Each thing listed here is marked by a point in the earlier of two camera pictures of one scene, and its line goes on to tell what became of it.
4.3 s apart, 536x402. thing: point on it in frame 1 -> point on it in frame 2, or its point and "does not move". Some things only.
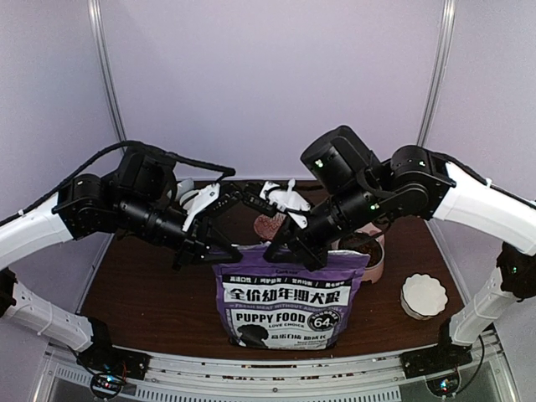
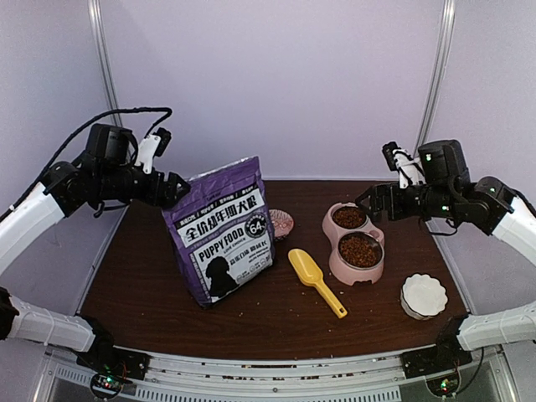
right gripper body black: (316, 253) -> (397, 208)
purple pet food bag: (272, 306) -> (222, 229)
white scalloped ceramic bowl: (423, 296) does not move
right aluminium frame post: (440, 64) does not move
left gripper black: (196, 246) -> (167, 199)
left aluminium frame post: (100, 38) does not move
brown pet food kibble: (363, 243) does not move
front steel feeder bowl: (363, 243) does not move
